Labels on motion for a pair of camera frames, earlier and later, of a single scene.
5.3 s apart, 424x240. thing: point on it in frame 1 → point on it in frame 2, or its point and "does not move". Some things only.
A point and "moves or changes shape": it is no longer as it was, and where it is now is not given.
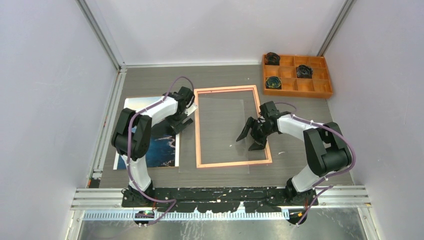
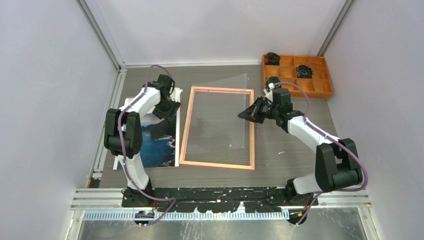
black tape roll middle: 304,72 does not move
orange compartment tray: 318,85 does not move
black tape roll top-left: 272,58 does not move
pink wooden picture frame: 199,165 moves or changes shape
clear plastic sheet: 208,144 moves or changes shape
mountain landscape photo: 165,143 does not move
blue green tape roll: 273,82 does not move
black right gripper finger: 245,132 → 252,112
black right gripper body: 260,131 → 268,111
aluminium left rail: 94,181 does not move
